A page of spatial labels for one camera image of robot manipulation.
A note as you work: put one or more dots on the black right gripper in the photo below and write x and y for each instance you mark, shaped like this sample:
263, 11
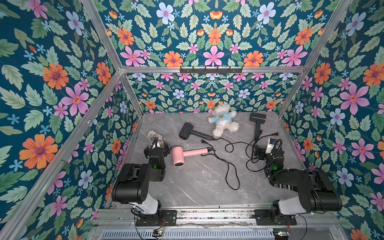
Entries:
263, 151

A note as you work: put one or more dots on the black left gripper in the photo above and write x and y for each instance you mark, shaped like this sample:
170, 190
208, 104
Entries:
164, 150

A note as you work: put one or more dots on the pink hair dryer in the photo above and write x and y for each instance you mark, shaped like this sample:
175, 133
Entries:
179, 155

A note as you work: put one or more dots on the dark grey round hair dryer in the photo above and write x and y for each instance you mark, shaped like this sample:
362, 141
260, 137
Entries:
188, 129

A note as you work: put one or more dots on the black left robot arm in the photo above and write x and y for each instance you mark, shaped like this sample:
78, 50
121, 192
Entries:
132, 184

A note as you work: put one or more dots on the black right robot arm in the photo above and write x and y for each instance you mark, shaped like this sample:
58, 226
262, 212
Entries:
315, 192

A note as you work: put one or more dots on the black boxy hair dryer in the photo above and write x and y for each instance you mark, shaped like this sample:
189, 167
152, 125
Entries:
258, 119

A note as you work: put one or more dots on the striped black white sock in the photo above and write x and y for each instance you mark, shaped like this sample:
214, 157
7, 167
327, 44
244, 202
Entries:
274, 182

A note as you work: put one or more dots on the white teddy bear blue shirt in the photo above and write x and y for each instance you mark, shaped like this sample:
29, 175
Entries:
223, 120

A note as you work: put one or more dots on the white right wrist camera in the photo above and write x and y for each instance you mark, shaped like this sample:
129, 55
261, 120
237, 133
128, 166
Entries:
271, 143

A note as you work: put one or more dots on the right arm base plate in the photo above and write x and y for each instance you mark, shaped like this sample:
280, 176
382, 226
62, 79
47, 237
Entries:
267, 217

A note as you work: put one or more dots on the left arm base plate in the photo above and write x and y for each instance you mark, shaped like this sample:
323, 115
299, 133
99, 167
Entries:
161, 218

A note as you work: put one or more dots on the aluminium front rail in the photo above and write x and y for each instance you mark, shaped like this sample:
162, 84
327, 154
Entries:
217, 216

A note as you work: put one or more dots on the black hook rail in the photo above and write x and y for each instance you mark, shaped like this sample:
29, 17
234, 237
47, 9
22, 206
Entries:
210, 70

